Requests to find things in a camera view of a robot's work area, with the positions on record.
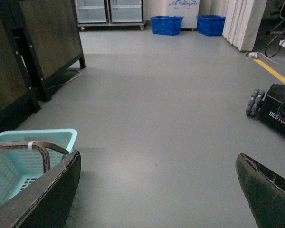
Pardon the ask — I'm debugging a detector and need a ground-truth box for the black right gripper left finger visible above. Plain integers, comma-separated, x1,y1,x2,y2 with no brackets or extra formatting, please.
0,151,81,228

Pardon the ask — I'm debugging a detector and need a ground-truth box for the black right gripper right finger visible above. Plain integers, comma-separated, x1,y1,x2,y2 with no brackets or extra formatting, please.
235,153,285,228

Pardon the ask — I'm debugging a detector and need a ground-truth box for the light blue plastic basket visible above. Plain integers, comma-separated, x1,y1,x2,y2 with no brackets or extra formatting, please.
0,129,77,205

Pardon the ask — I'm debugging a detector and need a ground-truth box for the grey omni wheel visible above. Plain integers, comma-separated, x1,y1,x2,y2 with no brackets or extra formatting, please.
246,89,265,117

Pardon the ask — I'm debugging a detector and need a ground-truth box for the white power adapter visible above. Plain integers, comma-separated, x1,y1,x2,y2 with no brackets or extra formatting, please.
245,52,258,59

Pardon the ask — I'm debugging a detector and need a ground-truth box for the dark wooden display stand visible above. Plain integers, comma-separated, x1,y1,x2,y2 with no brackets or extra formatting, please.
0,0,86,132

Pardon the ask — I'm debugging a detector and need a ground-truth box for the white folding partition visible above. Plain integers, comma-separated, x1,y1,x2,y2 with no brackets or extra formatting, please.
223,0,267,52

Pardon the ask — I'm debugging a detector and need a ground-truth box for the right blue plastic crate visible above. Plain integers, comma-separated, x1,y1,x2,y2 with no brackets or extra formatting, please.
197,15,226,36

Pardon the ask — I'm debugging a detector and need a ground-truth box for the blue plastic crate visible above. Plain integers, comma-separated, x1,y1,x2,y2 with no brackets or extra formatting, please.
151,16,183,36
197,15,226,36

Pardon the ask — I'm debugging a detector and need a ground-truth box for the glass door refrigerator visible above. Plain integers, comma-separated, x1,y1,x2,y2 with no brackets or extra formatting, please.
74,0,146,32

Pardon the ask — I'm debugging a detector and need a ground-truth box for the left blue plastic crate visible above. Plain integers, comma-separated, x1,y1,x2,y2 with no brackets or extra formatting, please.
151,16,183,36

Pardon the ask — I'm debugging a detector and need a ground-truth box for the white chest freezer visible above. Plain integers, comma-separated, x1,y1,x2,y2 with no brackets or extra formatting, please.
165,0,200,30

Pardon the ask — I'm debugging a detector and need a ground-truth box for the white cable tie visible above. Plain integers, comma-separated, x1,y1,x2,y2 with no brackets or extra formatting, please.
28,141,36,151

